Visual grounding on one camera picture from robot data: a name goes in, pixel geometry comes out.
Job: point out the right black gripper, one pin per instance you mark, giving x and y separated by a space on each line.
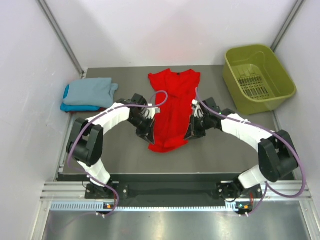
193 132

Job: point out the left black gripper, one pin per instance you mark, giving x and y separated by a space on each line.
147 133

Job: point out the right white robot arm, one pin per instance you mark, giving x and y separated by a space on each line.
276 152

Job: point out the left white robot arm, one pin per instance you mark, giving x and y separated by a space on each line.
85 143

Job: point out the grey-blue folded t shirt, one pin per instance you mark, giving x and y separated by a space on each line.
103 90

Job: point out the green plastic basket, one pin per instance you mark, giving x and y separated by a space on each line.
256 79

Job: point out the bright blue folded t shirt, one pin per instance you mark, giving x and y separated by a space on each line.
77 97

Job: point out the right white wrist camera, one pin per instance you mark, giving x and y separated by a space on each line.
196 108

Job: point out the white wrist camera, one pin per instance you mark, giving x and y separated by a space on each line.
196 108
151 111

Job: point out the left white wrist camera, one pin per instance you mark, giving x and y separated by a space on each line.
151 111

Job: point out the white slotted cable duct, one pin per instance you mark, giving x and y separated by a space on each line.
100 206

